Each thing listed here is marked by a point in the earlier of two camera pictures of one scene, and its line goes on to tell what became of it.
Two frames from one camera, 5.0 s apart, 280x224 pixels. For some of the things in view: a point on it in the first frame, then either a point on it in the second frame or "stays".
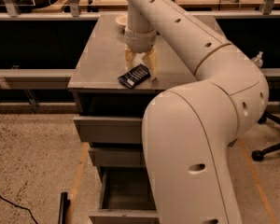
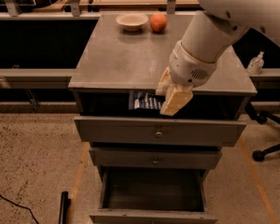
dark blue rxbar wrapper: [134, 77] to [141, 99]
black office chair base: [259, 155] stays
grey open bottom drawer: [125, 191] stays
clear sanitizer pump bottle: [258, 60] stays
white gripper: [140, 42] to [187, 67]
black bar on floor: [64, 203] stays
